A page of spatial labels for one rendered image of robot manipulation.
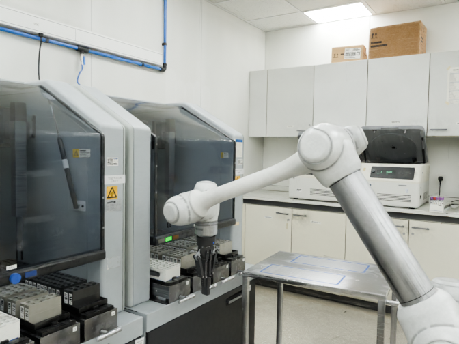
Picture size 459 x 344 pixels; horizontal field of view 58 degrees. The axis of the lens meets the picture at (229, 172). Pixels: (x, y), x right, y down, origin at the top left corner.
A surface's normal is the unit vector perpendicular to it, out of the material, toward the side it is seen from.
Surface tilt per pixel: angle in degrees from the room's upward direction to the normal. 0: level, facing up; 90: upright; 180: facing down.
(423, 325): 80
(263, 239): 90
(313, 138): 86
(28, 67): 90
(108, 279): 90
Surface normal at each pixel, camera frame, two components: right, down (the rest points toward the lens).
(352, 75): -0.54, 0.04
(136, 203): 0.84, 0.04
